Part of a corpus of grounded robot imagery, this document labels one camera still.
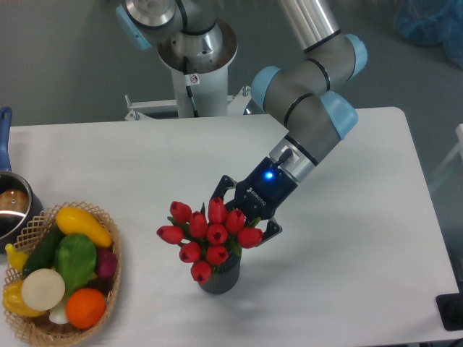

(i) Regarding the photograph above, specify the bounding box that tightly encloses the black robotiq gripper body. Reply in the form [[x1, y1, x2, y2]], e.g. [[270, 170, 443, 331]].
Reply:
[[226, 158, 297, 222]]

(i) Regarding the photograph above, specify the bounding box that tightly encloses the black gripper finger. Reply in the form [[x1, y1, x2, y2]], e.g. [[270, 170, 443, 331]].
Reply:
[[209, 175, 237, 201], [258, 217, 282, 246]]

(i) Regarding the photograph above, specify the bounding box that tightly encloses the red tulip bouquet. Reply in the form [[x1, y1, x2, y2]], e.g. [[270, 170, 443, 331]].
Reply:
[[156, 197, 263, 286]]

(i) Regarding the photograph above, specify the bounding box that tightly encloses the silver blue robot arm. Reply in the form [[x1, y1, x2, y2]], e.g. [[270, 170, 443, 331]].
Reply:
[[116, 1, 368, 240]]

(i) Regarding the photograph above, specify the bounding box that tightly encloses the dark grey ribbed vase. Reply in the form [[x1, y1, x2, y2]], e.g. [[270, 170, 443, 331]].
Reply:
[[199, 253, 241, 295]]

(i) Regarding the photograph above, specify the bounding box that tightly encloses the purple red onion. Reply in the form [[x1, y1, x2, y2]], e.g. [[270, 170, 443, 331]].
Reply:
[[95, 249, 118, 278]]

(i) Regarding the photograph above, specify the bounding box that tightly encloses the yellow squash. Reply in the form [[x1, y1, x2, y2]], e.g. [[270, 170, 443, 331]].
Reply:
[[56, 206, 113, 248]]

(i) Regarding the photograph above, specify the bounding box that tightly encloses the green lettuce leaf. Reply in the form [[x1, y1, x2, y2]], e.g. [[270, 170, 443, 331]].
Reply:
[[54, 234, 97, 299]]

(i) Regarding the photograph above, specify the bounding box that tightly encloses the orange fruit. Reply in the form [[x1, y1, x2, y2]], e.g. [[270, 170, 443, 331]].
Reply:
[[65, 288, 106, 329]]

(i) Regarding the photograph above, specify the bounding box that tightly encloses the black device at table edge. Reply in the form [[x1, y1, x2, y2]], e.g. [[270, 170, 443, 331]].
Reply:
[[436, 293, 462, 331]]

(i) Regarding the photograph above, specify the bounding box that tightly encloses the dark green cucumber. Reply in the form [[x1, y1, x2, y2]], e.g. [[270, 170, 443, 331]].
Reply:
[[22, 224, 64, 278]]

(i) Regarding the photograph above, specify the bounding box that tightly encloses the white round radish slice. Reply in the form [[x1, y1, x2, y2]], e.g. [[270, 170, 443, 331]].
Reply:
[[21, 268, 65, 311]]

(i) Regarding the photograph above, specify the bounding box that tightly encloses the white green leek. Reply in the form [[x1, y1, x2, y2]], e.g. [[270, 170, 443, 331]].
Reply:
[[48, 298, 69, 325]]

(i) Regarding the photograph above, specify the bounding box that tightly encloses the blue plastic bag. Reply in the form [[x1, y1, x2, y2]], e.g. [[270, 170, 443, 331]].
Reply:
[[394, 1, 462, 68]]

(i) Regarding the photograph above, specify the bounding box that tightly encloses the woven wicker basket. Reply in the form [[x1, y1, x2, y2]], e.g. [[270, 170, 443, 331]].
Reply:
[[1, 202, 122, 346]]

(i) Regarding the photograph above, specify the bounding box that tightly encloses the yellow bell pepper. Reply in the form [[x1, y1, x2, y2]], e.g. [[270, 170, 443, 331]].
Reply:
[[2, 280, 46, 317]]

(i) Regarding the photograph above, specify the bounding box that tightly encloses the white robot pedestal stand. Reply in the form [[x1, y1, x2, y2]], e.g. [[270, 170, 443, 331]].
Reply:
[[124, 67, 260, 121]]

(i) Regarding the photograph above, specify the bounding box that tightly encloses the blue handled saucepan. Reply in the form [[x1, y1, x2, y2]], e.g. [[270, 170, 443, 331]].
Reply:
[[1, 107, 43, 254]]

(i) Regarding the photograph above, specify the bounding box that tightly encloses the white frame at right edge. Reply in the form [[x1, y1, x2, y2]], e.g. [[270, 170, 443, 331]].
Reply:
[[428, 124, 462, 194]]

